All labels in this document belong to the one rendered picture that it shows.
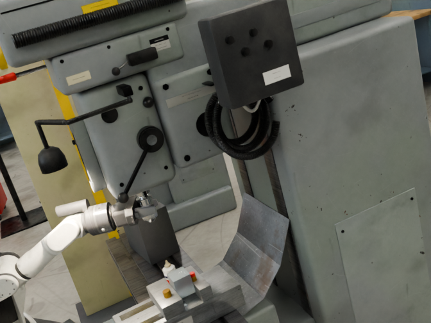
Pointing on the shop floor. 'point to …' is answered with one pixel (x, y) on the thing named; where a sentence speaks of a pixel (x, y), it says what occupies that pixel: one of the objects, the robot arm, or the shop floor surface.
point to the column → (351, 177)
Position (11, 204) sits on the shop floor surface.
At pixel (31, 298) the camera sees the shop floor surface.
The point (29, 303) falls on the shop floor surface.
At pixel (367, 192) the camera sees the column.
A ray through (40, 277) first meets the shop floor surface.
